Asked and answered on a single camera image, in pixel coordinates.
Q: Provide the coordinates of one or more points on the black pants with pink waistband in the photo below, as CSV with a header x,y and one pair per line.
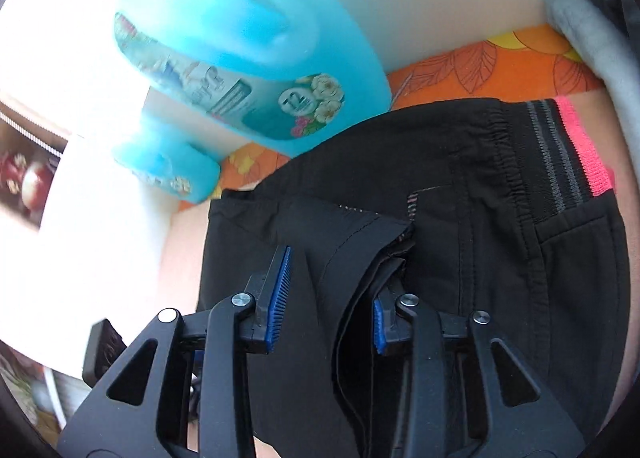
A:
x,y
472,205

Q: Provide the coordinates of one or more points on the left blue detergent bottle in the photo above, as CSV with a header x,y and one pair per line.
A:
x,y
163,157

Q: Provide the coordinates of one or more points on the orange floral bedsheet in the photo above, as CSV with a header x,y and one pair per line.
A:
x,y
526,64

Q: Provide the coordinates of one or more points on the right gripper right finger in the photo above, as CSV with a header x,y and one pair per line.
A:
x,y
450,386

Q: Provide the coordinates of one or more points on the folded light grey garment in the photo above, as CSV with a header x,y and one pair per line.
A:
x,y
606,52

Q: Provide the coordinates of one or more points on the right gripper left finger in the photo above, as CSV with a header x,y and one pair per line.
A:
x,y
180,388

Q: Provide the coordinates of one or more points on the red ceramic vase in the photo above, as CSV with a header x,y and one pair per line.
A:
x,y
26,182

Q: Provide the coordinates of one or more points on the middle blue detergent bottle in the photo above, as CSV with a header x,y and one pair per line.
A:
x,y
285,74

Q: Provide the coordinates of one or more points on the blue detergent bottle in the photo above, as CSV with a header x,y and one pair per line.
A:
x,y
163,157
285,74

